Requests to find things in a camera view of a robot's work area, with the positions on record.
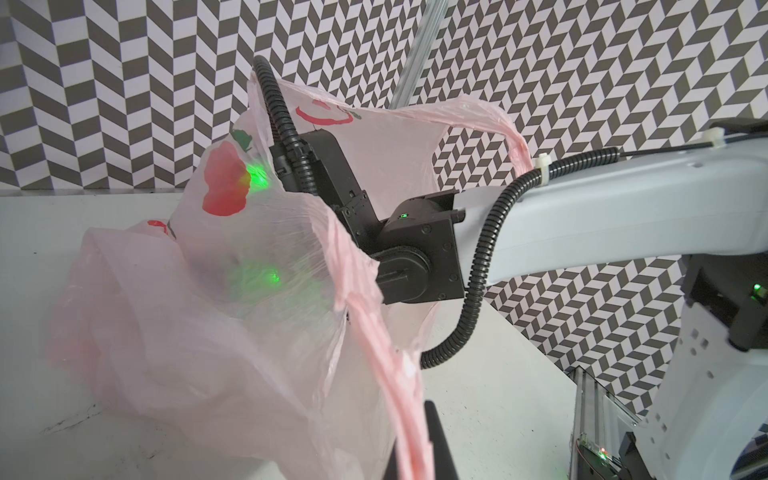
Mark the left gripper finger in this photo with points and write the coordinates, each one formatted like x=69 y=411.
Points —
x=443 y=462

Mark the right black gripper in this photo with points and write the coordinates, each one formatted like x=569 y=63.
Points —
x=340 y=190

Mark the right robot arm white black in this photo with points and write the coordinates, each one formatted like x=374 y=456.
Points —
x=706 y=202

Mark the aluminium rail front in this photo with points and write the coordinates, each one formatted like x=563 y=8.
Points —
x=601 y=423

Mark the pink plastic bag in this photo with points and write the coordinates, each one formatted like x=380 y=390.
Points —
x=250 y=321

